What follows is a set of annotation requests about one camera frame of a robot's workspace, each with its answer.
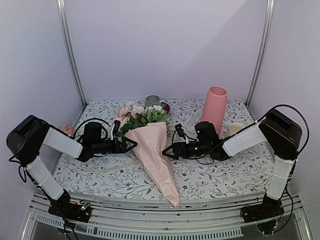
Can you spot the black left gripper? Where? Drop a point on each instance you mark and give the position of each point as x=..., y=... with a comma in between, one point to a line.
x=123, y=145

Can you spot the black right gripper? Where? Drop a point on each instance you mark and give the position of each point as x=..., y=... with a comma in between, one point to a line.
x=177, y=146

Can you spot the pink flower bouquet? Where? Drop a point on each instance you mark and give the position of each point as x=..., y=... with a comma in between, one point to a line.
x=148, y=127

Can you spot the cream printed ribbon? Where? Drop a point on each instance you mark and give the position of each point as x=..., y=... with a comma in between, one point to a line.
x=103, y=169

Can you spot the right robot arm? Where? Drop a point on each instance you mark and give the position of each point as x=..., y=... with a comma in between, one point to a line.
x=274, y=129

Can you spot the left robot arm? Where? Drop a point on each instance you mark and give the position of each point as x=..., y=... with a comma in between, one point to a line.
x=26, y=140

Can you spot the tall pink vase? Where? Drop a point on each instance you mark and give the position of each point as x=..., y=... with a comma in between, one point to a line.
x=214, y=107

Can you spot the floral patterned tablecloth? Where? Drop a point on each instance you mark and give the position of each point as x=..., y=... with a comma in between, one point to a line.
x=249, y=172

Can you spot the dark red saucer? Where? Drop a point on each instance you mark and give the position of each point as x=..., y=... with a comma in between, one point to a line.
x=165, y=106

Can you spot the striped ceramic cup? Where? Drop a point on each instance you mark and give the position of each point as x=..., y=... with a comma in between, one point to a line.
x=152, y=100

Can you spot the white coffee mug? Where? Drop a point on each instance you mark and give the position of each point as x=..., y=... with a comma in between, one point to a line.
x=233, y=128

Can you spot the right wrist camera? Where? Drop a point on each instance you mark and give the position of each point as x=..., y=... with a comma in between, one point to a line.
x=181, y=132

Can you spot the aluminium front rail base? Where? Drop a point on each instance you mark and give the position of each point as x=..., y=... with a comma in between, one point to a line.
x=201, y=219

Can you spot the right aluminium frame post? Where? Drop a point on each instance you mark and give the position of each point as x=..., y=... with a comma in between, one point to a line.
x=268, y=18

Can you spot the aluminium frame post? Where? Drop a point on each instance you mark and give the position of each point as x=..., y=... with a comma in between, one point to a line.
x=268, y=18
x=62, y=13

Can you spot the left aluminium frame post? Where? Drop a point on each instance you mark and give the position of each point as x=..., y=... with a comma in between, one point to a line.
x=62, y=13

